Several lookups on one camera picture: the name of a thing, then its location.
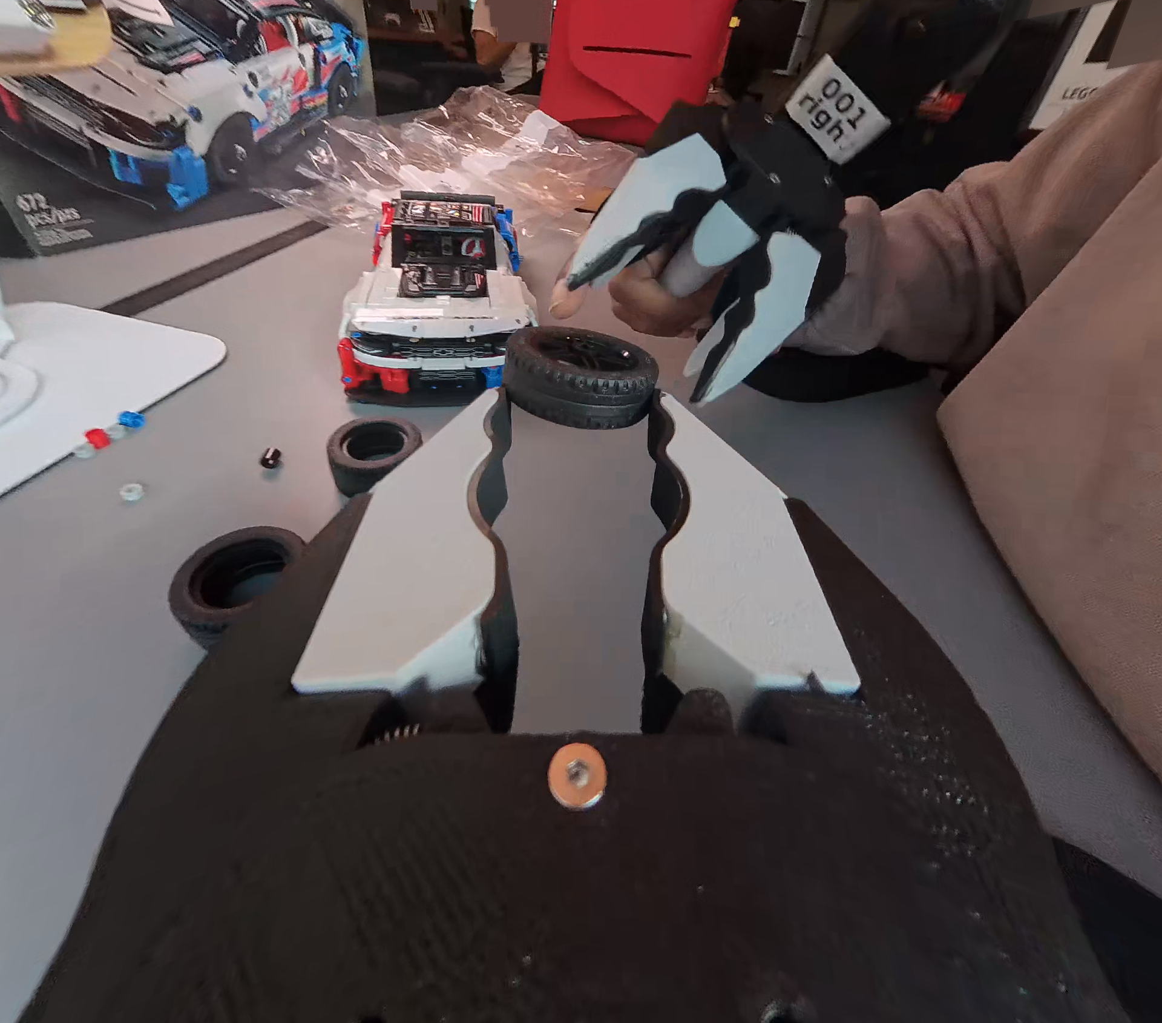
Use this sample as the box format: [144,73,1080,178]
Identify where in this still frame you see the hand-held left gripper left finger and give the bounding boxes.
[290,389,520,711]

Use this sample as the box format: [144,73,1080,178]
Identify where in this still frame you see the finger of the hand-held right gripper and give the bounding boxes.
[561,133,729,294]
[683,228,822,407]

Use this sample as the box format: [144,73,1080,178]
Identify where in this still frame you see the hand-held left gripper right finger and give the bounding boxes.
[641,392,864,738]

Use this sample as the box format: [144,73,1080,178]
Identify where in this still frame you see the black rubber toy tyre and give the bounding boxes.
[168,526,307,652]
[327,416,424,498]
[504,326,661,431]

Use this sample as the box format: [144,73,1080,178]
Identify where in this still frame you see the black toy wheel rim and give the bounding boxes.
[531,331,641,372]

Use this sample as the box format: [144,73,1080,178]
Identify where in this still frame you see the toy brick race car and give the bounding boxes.
[338,189,539,407]

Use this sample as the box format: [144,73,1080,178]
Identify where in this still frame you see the person's right forearm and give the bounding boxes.
[799,61,1162,370]

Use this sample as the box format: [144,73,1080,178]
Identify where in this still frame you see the person's right hand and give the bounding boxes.
[547,246,732,340]

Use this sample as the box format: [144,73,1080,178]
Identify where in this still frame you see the red large board shape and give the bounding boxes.
[538,0,744,148]

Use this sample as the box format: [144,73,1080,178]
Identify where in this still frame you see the printed marker sign board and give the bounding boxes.
[1028,0,1138,131]

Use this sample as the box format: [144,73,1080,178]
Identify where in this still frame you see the clear plastic bag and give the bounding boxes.
[258,86,637,236]

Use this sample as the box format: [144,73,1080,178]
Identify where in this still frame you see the person in beige hoodie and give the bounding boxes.
[935,156,1162,779]

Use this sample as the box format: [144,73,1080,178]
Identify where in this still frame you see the white book stand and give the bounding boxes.
[0,0,228,498]

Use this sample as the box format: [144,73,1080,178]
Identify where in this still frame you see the black toy set box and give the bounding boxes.
[0,0,378,258]

